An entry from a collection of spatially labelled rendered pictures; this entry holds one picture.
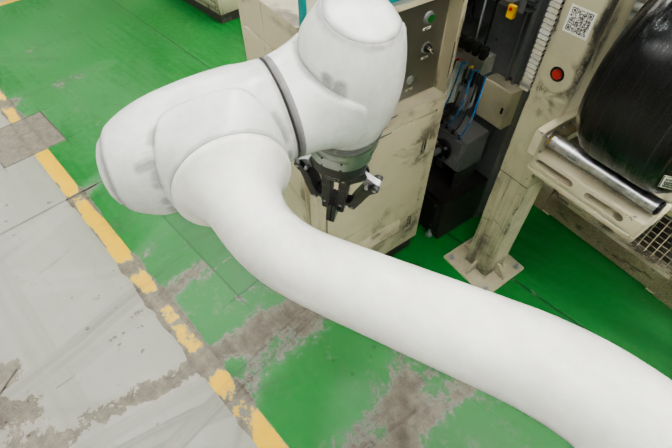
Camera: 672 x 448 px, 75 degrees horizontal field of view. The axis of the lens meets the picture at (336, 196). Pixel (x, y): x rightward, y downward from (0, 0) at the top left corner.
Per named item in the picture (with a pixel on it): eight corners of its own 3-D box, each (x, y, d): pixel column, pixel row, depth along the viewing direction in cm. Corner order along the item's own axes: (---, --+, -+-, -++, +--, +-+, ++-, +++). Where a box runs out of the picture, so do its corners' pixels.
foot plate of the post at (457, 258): (443, 257, 213) (444, 252, 210) (481, 232, 223) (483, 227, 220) (484, 298, 198) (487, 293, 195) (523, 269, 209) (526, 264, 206)
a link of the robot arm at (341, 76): (363, 67, 53) (261, 105, 50) (383, -52, 39) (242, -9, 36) (408, 137, 49) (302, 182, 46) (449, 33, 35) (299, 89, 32)
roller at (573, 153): (542, 146, 136) (547, 135, 132) (551, 141, 137) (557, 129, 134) (652, 218, 116) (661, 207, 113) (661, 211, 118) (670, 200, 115)
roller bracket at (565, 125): (525, 153, 137) (536, 128, 130) (600, 109, 153) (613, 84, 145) (534, 159, 136) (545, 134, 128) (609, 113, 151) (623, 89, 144)
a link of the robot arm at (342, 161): (371, 163, 48) (364, 186, 53) (394, 99, 51) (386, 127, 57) (293, 136, 48) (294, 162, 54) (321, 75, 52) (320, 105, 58)
